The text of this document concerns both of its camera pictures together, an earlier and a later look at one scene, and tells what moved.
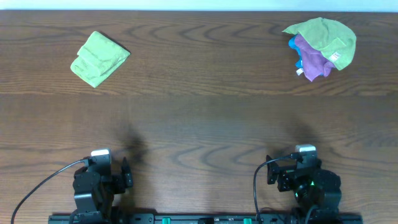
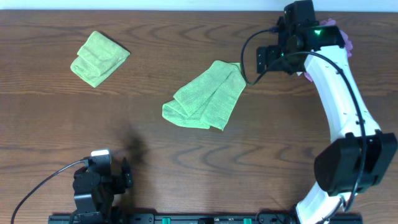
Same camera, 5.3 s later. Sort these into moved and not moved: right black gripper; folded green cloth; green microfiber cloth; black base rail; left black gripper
Moved: green microfiber cloth; right black gripper
Not moved: black base rail; folded green cloth; left black gripper
